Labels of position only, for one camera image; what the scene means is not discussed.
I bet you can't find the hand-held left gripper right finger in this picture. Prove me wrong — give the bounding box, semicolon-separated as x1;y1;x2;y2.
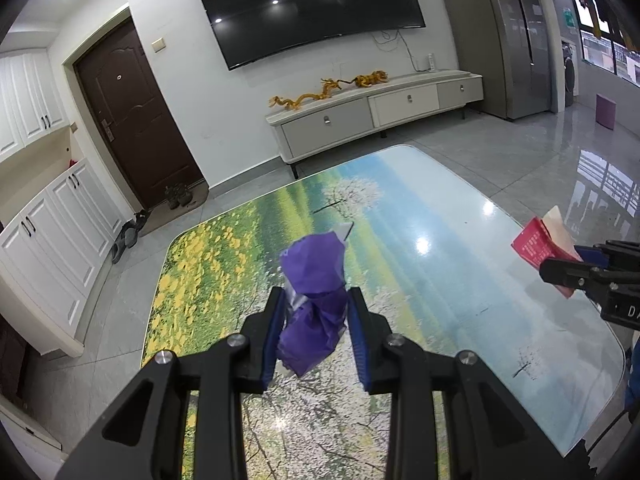
348;287;576;480

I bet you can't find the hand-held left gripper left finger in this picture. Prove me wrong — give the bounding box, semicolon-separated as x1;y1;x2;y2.
55;287;287;480

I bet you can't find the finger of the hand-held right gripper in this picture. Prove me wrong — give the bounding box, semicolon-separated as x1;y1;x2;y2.
574;240;640;271
538;257;640;294

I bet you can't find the red paper packet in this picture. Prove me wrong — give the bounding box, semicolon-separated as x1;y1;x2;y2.
510;204;586;301

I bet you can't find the purple foil wrapper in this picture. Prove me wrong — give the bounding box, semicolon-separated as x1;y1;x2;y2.
277;220;356;379

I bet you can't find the purple cube stool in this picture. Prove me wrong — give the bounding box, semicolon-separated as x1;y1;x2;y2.
596;94;619;130

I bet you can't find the brown door mat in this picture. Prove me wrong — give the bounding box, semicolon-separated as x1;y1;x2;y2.
137;180;210;239

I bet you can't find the grey washing machine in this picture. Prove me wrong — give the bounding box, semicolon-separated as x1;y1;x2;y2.
560;40;581;109

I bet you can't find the black framed window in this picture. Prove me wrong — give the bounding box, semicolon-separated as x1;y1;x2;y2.
562;0;640;87

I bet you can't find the white TV cabinet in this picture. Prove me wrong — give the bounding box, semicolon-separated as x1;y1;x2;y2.
265;69;485;180

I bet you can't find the white shoe cabinet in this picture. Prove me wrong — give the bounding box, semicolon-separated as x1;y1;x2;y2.
0;157;126;359

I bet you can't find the grey refrigerator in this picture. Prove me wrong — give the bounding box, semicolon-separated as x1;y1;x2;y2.
475;0;569;121

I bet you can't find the long yellow dragon ornament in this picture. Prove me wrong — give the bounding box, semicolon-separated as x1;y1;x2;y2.
268;77;351;110

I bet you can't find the short yellow dragon ornament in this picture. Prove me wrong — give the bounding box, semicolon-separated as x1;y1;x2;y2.
350;70;390;89

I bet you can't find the dark brown door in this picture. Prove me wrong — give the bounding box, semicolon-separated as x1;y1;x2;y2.
74;16;205;211

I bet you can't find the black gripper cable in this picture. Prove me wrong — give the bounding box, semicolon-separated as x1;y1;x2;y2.
584;407;630;453

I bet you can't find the white wall cable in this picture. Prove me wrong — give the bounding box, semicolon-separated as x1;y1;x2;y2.
372;30;431;72

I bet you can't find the black wall television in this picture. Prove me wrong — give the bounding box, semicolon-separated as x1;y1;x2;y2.
191;0;427;72

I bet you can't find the white wall cupboard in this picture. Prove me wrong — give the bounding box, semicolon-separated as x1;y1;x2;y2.
0;50;69;161

